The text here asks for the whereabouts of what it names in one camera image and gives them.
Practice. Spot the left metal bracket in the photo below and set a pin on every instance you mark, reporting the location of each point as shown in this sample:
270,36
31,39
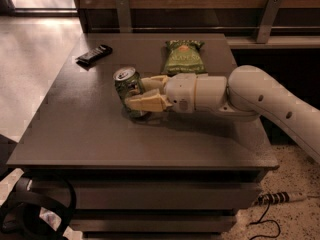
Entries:
124,16

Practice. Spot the grey drawer cabinet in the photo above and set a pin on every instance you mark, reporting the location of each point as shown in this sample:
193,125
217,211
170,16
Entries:
168,177

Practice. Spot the white power strip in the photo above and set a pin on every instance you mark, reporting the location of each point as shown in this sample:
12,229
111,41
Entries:
280,197

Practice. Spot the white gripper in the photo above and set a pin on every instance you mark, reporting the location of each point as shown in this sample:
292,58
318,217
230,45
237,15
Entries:
180,91

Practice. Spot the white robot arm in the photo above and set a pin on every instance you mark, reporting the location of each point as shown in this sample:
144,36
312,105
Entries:
246,93

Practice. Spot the metal bracket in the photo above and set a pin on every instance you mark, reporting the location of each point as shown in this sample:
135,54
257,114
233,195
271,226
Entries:
124,16
266,23

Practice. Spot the black snack bar wrapper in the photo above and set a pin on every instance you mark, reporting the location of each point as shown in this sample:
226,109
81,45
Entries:
94,54

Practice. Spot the wooden wall shelf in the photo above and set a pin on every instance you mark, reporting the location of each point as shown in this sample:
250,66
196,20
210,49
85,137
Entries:
275,42

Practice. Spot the green chip bag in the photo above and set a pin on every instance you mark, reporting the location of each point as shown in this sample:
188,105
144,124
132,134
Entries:
183,56

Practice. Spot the green soda can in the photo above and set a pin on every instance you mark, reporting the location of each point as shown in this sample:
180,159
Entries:
128,83

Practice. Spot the right metal bracket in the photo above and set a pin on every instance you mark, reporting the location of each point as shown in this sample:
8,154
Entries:
266,23

